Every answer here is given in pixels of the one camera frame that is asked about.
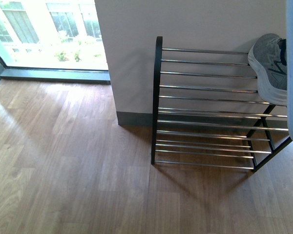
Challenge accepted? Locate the black metal shoe rack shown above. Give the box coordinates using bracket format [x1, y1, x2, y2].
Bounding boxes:
[151, 36, 292, 172]

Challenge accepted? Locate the grey sneaker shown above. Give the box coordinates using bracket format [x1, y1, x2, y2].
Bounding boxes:
[248, 33, 287, 106]

